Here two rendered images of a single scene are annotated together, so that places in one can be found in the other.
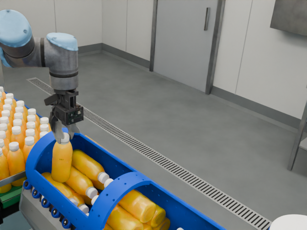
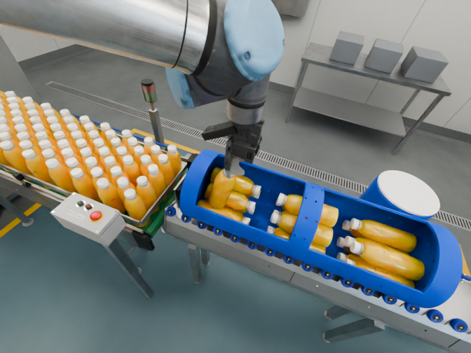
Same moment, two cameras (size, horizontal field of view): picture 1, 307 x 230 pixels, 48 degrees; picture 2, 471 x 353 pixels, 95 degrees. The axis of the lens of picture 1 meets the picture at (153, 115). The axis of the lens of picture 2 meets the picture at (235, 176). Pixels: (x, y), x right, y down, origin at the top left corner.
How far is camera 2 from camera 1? 0.82 m
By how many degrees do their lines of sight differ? 30
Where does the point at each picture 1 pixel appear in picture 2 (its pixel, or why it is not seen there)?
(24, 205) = (171, 228)
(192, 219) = (351, 206)
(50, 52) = not seen: hidden behind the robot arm
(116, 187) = (311, 207)
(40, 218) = (198, 236)
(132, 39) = not seen: hidden behind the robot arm
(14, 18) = (266, 13)
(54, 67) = (249, 96)
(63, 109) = (248, 145)
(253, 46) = not seen: hidden behind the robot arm
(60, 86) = (251, 119)
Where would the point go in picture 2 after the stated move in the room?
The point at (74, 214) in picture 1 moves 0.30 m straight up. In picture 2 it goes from (267, 239) to (293, 182)
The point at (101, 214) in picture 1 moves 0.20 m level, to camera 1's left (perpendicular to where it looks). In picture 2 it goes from (308, 237) to (250, 258)
